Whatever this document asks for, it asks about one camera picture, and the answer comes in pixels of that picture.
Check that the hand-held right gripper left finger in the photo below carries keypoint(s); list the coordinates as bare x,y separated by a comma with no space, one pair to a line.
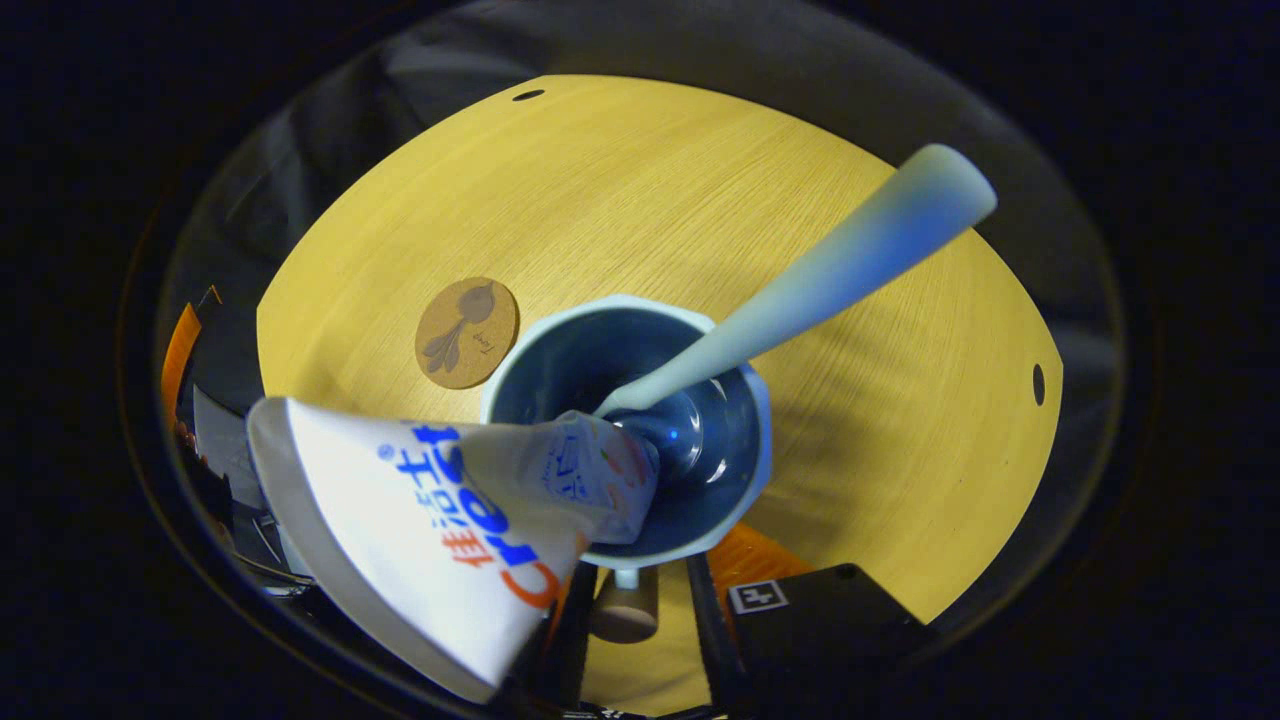
572,640

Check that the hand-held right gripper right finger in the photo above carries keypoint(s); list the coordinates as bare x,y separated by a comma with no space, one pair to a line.
705,620

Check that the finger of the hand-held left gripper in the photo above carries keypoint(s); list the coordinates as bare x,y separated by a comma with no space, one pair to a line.
180,350

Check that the pale blue cup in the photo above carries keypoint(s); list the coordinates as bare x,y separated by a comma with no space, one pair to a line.
700,470

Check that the white toothpaste tube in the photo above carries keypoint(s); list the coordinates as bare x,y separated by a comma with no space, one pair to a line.
400,520

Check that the round cork coaster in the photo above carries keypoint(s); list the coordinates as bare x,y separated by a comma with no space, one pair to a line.
470,330

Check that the pale green toothbrush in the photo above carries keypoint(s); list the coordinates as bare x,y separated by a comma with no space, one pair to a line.
850,260

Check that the wooden desktop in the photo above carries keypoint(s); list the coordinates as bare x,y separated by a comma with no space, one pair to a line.
650,180

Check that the black backdrop cloth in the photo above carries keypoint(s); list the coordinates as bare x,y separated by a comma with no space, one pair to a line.
650,40

